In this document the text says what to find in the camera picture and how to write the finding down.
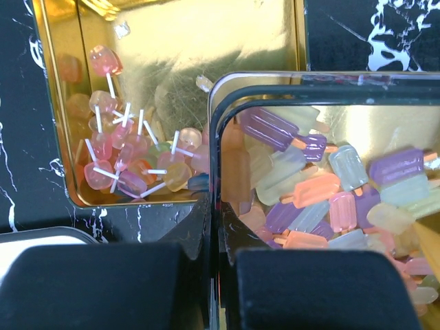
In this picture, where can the gold tin with gummies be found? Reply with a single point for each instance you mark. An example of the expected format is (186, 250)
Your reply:
(311, 163)

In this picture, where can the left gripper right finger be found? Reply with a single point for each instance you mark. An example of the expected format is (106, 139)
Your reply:
(267, 288)

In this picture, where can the strawberry pattern tray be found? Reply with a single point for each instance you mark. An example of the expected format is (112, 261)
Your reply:
(13, 244)

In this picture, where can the black marble pattern mat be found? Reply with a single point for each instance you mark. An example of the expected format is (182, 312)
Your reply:
(365, 39)

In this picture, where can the gold tin with lollipops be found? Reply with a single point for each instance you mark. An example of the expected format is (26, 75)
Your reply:
(163, 47)

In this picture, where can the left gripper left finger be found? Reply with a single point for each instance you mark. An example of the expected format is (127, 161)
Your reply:
(155, 285)

